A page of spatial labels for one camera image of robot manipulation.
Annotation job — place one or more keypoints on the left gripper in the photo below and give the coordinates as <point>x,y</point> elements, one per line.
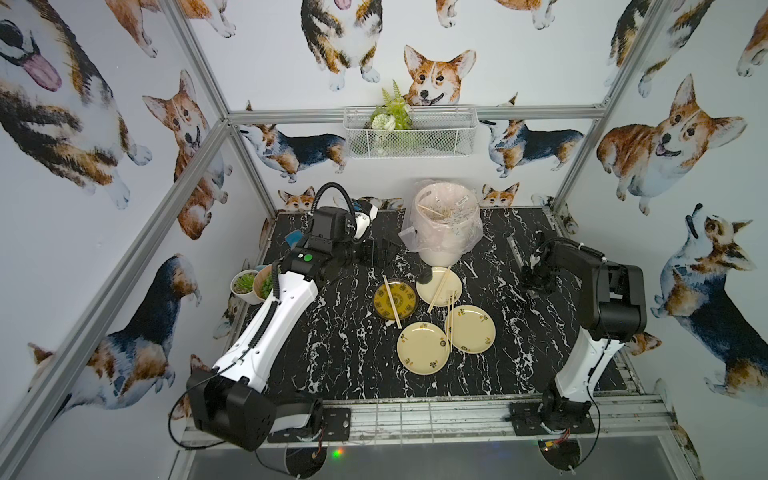
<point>387,250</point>

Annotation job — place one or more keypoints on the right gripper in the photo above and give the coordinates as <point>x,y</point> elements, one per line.
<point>527,281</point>

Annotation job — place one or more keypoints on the bare wooden chopsticks pair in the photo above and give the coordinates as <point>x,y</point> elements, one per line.
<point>392,303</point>

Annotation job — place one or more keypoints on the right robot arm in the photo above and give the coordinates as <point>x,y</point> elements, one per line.
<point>610,311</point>

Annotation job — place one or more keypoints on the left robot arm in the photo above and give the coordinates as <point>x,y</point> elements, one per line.
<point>229,401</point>

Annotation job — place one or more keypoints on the cream plate back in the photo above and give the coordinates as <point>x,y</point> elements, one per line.
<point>428,281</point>

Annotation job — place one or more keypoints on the cream plate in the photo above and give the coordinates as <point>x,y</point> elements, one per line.
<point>474,330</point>
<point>423,348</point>
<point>428,281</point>

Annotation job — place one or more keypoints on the clear plastic bin liner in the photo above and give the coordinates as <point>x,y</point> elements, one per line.
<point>407,233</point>

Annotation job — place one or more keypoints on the pink trash bin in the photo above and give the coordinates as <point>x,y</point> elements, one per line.
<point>447,223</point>

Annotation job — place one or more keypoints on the grey blue work glove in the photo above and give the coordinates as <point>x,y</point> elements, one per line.
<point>293,238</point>

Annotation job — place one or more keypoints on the cream plate front right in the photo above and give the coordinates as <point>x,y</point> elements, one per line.
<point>474,330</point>

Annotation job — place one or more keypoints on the cream plate front left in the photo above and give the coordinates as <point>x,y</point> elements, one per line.
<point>423,348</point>

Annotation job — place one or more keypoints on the brown pot green plant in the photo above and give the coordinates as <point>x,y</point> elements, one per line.
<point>263,283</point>

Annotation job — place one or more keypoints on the artificial fern with flower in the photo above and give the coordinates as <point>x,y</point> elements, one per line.
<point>393,115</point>

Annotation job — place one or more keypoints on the white pot green plant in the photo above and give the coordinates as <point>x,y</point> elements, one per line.
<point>242,286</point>

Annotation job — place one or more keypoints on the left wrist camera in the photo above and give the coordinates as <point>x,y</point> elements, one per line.
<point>365,214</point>

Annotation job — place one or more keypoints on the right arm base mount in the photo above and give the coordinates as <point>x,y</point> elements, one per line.
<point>536,419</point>

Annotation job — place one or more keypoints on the white wire wall basket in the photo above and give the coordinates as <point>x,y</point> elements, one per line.
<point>437,132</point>

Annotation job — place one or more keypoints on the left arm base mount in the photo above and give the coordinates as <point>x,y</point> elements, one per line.
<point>327,425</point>

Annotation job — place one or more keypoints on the aluminium front rail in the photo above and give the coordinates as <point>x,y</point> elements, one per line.
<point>473,419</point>

